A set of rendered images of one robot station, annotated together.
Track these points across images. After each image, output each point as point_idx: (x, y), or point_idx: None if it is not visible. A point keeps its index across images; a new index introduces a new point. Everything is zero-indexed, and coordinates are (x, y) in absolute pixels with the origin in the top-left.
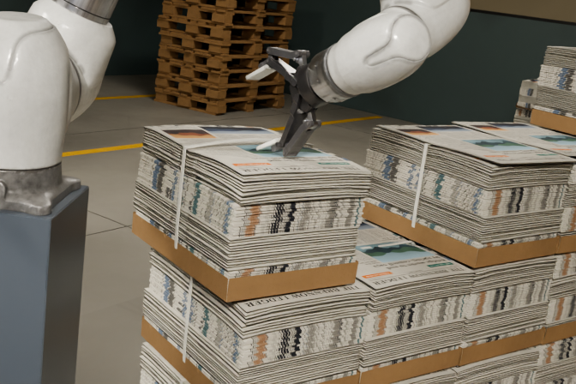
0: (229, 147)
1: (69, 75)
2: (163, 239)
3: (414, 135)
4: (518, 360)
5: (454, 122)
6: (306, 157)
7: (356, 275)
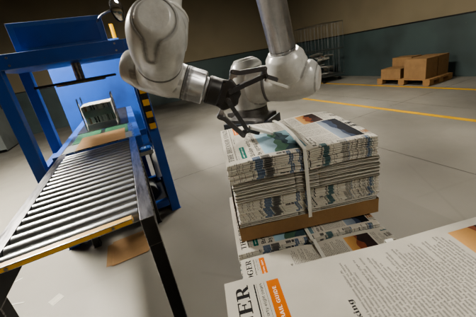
0: (280, 128)
1: (244, 79)
2: None
3: (439, 232)
4: None
5: None
6: (257, 144)
7: (265, 254)
